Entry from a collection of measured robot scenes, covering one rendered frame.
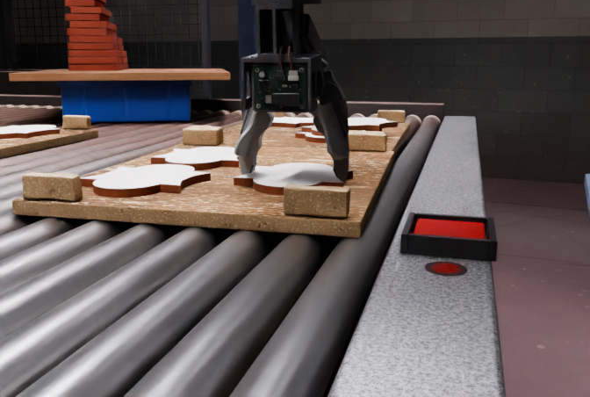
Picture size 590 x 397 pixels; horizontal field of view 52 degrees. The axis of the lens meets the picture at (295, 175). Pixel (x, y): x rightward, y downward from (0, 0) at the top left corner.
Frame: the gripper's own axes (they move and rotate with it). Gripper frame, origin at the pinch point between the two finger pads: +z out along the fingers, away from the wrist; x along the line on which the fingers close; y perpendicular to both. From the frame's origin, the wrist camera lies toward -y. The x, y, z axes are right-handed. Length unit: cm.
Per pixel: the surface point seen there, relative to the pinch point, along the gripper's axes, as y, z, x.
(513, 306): -190, 111, 52
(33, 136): -28, 3, -54
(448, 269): 20.1, 1.1, 16.8
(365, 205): 9.6, -0.1, 9.2
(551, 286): -218, 113, 73
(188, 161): -4.8, 0.1, -15.0
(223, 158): -7.7, 0.4, -11.4
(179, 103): -71, 4, -46
